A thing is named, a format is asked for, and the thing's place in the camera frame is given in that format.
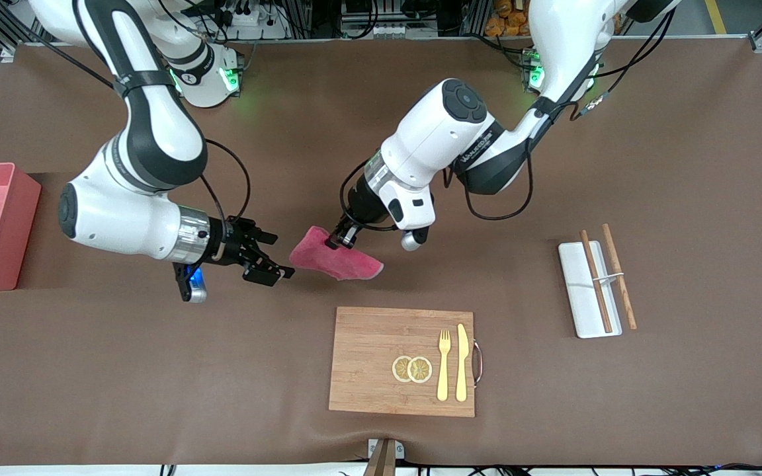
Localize red cloth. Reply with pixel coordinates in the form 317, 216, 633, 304
288, 225, 386, 282

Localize bamboo cutting board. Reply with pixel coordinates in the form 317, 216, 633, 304
327, 305, 477, 419

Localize yellow plastic fork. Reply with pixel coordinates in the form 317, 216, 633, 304
436, 329, 453, 403

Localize yellow plastic knife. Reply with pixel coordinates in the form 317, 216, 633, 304
454, 323, 470, 403

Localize small white device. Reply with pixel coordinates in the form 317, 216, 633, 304
343, 20, 416, 40

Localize white power strip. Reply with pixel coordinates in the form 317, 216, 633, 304
212, 7, 290, 40

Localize orange snack packets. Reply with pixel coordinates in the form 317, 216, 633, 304
484, 0, 535, 38

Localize wooden rod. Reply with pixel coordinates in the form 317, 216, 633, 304
601, 223, 639, 331
579, 229, 614, 334

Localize white rack tray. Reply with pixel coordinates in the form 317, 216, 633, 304
557, 240, 624, 340

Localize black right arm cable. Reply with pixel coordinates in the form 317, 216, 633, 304
24, 0, 252, 229

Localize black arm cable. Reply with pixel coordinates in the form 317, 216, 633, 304
24, 0, 252, 229
339, 5, 681, 234

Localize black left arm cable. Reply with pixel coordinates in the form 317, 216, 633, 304
339, 5, 681, 234

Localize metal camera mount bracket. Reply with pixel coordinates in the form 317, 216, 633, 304
362, 438, 406, 476

